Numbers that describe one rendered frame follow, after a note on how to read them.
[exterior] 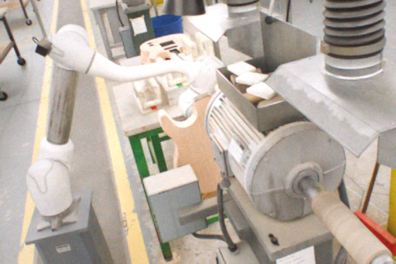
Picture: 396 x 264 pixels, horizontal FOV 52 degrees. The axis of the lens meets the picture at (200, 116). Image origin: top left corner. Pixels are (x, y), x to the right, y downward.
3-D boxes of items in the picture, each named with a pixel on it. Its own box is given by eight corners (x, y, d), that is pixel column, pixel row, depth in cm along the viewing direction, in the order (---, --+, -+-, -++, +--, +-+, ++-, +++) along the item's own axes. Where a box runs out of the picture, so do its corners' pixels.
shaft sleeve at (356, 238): (389, 270, 73) (394, 245, 71) (362, 278, 72) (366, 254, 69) (333, 209, 89) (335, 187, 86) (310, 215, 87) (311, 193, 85)
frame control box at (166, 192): (242, 267, 123) (231, 202, 111) (175, 291, 119) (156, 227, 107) (216, 216, 144) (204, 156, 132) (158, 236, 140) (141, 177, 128)
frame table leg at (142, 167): (174, 260, 242) (138, 132, 199) (165, 263, 241) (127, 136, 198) (172, 254, 246) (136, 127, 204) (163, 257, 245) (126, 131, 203)
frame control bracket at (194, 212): (238, 207, 126) (237, 197, 124) (181, 226, 123) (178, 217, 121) (234, 199, 130) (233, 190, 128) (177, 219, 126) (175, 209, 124)
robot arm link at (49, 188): (35, 220, 176) (16, 180, 165) (41, 194, 192) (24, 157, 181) (72, 211, 177) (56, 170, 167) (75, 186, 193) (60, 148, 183)
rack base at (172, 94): (199, 98, 216) (196, 82, 211) (170, 107, 212) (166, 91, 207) (183, 81, 239) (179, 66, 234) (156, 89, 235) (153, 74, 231)
